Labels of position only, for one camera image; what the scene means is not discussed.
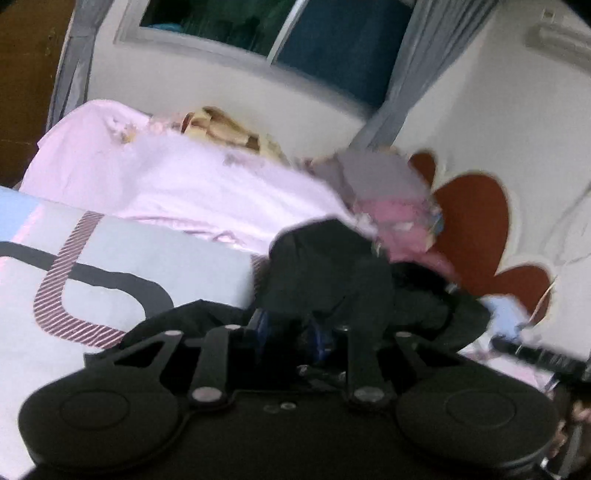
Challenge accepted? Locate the person's right hand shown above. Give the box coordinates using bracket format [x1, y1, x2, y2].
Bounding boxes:
[546, 394, 590, 479]

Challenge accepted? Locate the grey folded cloth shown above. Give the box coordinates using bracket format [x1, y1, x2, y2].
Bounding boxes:
[308, 149, 431, 205]

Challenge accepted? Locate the red white scalloped headboard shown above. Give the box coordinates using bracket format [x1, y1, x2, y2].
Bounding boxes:
[409, 151, 552, 324]

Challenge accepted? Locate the yellow brown printed pillow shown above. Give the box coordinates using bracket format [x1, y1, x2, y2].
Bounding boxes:
[179, 106, 288, 165]

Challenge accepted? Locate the aluminium sliding window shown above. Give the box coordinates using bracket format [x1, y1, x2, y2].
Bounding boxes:
[116, 0, 414, 115]

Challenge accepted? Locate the grey left curtain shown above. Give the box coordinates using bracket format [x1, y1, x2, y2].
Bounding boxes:
[45, 0, 113, 131]

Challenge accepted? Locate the light pink blanket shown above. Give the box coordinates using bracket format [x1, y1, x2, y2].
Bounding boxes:
[20, 100, 377, 254]

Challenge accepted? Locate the grey curtain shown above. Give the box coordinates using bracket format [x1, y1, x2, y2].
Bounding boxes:
[45, 0, 113, 131]
[349, 0, 498, 150]

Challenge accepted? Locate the grey right curtain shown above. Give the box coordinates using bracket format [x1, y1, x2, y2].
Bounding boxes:
[349, 0, 498, 150]

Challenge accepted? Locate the patterned white grey bedspread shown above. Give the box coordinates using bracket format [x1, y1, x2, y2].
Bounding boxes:
[1, 188, 262, 479]

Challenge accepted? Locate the white charging cable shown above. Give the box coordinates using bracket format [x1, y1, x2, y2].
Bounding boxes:
[517, 193, 591, 333]

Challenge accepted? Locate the pink folded cloth stack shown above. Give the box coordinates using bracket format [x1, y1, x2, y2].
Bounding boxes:
[353, 198, 457, 281]

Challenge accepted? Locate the black button shirt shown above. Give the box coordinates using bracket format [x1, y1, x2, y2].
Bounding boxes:
[111, 220, 491, 372]

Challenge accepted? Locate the brown wooden door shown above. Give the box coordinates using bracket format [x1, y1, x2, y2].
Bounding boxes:
[0, 0, 75, 187]

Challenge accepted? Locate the colourful patterned cloth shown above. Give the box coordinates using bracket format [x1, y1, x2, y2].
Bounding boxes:
[428, 204, 445, 238]

